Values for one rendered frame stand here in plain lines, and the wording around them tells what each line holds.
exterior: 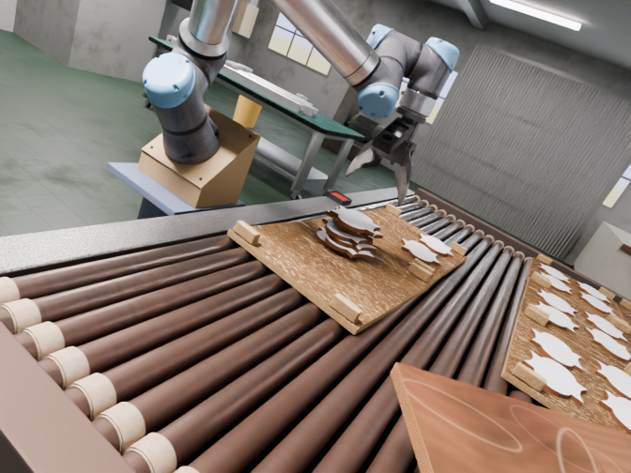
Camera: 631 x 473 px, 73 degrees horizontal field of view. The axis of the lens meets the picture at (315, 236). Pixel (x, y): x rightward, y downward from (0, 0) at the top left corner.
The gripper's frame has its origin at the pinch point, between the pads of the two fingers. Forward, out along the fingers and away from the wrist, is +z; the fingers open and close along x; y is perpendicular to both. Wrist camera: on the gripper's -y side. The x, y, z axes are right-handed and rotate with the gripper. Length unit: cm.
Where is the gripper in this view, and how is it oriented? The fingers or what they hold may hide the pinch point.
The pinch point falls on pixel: (371, 191)
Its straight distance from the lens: 102.9
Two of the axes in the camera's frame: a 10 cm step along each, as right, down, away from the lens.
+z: -3.9, 8.5, 3.7
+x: -8.2, -5.0, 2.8
